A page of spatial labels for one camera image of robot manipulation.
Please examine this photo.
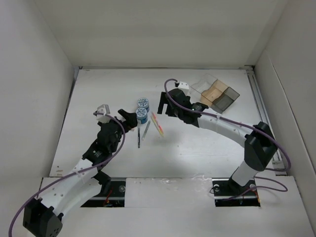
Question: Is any blue tape roll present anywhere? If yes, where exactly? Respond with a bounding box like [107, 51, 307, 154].
[135, 108, 148, 124]
[137, 97, 150, 112]

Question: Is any black pen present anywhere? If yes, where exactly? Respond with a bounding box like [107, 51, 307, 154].
[137, 127, 141, 148]

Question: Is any grey pen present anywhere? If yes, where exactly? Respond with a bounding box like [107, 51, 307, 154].
[142, 121, 151, 141]

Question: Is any yellow highlighter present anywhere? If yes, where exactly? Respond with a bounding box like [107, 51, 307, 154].
[151, 115, 164, 137]

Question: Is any orange pink highlighter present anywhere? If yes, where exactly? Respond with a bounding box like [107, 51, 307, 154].
[152, 112, 163, 134]

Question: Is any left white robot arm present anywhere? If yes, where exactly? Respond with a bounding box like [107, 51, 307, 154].
[23, 108, 138, 237]

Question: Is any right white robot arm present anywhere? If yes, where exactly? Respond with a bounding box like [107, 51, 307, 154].
[158, 88, 277, 195]

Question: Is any three compartment plastic organizer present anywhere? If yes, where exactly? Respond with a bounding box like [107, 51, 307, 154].
[188, 74, 240, 114]

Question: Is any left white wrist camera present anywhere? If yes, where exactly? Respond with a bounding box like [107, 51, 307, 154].
[96, 104, 111, 123]

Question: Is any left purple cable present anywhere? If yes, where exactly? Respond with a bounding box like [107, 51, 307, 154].
[9, 111, 126, 234]

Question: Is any purple cable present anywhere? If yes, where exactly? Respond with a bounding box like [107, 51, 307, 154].
[9, 111, 126, 234]
[163, 78, 292, 200]

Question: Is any left base mounting rail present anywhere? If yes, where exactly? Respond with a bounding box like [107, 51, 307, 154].
[81, 178, 126, 208]

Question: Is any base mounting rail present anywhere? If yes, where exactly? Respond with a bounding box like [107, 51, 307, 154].
[81, 178, 126, 208]
[209, 178, 261, 207]

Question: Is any right base mounting rail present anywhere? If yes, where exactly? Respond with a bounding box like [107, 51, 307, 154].
[209, 178, 261, 207]

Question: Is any aluminium side rail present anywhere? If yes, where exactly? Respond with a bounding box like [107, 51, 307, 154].
[245, 67, 288, 176]

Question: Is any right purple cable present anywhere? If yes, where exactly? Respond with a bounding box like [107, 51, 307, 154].
[163, 78, 292, 200]

